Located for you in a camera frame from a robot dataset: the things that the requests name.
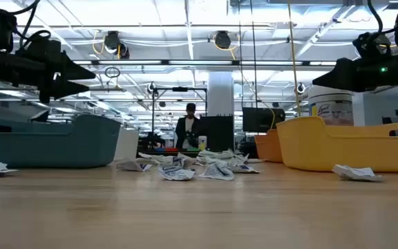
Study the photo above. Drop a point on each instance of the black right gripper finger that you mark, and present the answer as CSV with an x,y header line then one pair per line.
x,y
340,76

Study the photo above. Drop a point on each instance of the yellow white bottle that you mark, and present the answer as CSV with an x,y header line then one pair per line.
x,y
202,143

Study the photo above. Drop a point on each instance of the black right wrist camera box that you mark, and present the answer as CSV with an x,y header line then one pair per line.
x,y
371,45

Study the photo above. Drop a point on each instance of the person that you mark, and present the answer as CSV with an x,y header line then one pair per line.
x,y
187,131

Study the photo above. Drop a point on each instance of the white building column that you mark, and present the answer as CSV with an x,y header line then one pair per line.
x,y
219,93

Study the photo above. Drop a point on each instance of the teal plastic bin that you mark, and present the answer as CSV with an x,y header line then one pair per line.
x,y
47,145

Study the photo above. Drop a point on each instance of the yellow plastic bin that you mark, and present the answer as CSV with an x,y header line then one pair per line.
x,y
340,148

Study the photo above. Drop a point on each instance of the white plastic bin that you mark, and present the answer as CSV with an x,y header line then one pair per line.
x,y
126,145

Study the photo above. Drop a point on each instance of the orange plastic bin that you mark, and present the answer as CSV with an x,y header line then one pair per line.
x,y
268,147

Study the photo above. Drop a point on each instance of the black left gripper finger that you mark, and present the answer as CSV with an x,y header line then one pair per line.
x,y
66,89
73,71

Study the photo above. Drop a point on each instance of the black background frame rig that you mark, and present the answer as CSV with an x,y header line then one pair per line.
x,y
180,89

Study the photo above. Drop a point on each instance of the white disinfectant wipes canister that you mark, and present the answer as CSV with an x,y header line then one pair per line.
x,y
330,107

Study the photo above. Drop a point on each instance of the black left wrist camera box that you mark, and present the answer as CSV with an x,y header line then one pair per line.
x,y
43,48

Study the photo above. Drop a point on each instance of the plain white long packet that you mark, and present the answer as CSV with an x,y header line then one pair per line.
x,y
154,158

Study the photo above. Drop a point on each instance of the ceiling light strip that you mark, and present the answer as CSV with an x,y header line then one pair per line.
x,y
133,62

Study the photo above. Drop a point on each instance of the black angled monitor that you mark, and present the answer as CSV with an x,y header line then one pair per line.
x,y
41,117

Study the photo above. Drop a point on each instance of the black cabinet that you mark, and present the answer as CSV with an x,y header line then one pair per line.
x,y
218,133

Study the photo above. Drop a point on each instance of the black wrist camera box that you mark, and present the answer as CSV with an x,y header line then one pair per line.
x,y
43,48
371,45

